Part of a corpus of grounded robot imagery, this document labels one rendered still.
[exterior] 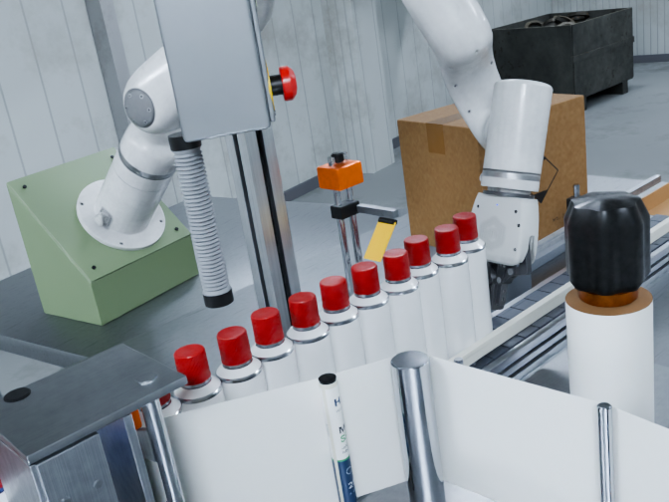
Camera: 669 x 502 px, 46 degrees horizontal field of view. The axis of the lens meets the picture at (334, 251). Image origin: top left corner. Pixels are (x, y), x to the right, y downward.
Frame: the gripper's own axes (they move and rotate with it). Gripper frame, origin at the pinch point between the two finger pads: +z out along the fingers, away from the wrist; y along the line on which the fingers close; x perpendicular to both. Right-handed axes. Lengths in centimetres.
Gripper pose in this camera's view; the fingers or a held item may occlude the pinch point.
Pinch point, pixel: (495, 295)
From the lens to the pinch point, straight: 120.6
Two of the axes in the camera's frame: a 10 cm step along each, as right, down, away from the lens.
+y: 6.7, 1.6, -7.2
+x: 7.3, 0.1, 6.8
